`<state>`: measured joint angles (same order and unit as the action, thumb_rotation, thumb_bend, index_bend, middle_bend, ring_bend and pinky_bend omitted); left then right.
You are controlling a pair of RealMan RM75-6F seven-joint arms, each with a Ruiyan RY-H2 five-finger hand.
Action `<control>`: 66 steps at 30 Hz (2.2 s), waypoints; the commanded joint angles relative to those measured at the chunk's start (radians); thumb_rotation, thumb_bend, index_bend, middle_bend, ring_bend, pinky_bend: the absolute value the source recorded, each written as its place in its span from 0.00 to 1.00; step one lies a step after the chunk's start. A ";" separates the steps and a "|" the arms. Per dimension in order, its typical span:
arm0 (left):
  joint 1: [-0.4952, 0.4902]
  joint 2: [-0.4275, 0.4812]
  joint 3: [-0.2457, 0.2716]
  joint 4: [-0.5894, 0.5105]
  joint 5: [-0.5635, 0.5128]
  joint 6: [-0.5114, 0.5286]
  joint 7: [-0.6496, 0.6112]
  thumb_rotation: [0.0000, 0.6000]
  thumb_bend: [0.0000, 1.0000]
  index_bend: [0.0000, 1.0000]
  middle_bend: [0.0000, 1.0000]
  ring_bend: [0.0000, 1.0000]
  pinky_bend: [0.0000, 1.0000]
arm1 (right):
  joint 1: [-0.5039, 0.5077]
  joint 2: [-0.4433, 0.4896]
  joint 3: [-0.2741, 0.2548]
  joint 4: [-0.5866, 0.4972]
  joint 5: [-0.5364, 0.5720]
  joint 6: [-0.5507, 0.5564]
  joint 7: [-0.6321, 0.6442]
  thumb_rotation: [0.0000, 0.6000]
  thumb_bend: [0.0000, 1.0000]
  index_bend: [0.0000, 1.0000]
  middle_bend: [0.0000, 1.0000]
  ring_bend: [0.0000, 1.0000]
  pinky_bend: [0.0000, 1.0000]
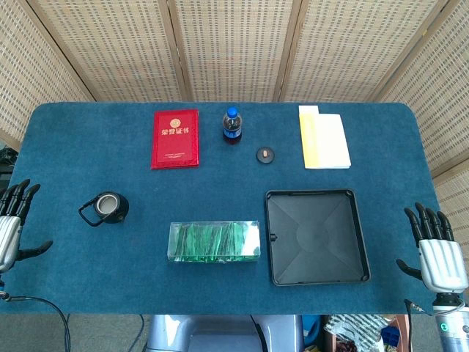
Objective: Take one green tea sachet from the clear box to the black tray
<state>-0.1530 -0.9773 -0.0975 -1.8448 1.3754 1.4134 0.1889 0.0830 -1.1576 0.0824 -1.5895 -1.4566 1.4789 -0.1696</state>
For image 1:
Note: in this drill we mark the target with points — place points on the black plastic tray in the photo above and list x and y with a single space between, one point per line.
317 238

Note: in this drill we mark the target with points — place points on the small black round disc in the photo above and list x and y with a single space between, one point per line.
265 154

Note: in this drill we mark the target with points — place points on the grey-blue robot torso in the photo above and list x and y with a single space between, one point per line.
220 333

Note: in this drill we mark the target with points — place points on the blue table cloth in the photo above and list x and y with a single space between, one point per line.
73 146

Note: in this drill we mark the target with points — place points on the white paper sheet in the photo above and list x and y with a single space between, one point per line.
333 143

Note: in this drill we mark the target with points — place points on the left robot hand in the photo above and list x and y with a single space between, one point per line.
9 227

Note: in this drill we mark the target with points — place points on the striped foil snack packet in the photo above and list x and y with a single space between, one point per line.
351 330

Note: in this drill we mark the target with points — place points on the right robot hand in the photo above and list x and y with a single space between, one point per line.
441 260

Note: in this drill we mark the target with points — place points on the cola bottle blue cap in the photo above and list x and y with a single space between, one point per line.
232 126

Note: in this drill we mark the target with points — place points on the bamboo folding screen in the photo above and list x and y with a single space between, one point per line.
234 44

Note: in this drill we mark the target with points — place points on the clear box of green packets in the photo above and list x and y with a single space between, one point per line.
214 242

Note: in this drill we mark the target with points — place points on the black equipment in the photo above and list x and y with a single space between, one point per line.
5 161

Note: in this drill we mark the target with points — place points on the small blue box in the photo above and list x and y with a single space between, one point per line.
390 335

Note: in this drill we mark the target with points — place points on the red certificate book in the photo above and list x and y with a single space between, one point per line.
176 141

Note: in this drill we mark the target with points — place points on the yellow and white envelope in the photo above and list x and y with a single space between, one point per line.
308 139

